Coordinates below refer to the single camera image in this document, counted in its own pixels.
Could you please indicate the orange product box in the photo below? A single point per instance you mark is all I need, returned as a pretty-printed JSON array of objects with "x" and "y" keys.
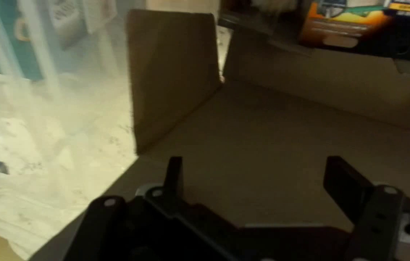
[{"x": 348, "y": 23}]

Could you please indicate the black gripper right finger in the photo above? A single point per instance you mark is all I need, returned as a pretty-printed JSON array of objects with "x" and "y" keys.
[{"x": 346, "y": 185}]

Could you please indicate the brown cardboard box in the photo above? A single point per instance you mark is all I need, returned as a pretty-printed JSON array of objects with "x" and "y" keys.
[{"x": 254, "y": 158}]

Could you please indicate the clear plastic bin with boxes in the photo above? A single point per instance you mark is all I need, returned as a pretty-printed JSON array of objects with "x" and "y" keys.
[{"x": 87, "y": 85}]

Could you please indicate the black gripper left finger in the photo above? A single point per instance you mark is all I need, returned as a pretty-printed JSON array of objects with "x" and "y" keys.
[{"x": 172, "y": 182}]

